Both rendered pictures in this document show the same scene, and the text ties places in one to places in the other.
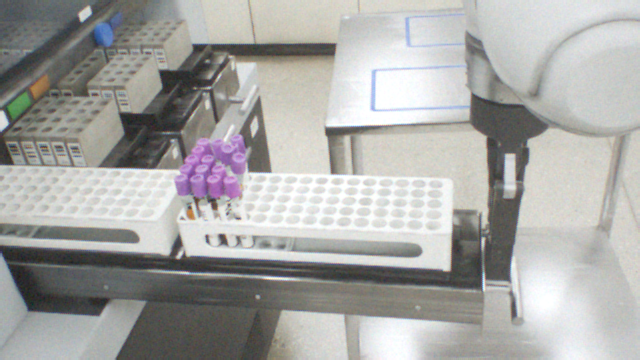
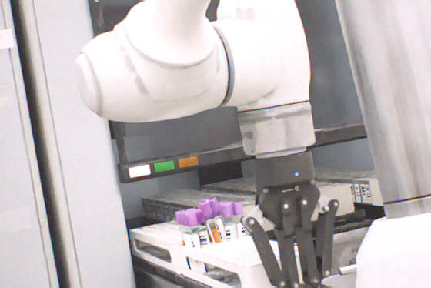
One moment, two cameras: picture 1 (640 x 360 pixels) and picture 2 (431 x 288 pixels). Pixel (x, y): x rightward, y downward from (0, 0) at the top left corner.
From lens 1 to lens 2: 1.16 m
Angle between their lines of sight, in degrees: 62
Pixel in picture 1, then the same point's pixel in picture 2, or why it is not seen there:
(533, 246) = not seen: outside the picture
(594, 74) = (78, 78)
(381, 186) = not seen: hidden behind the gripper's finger
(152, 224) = (172, 246)
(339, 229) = (216, 257)
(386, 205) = not seen: hidden behind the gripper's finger
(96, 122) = (247, 209)
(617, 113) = (86, 98)
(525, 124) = (259, 173)
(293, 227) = (205, 254)
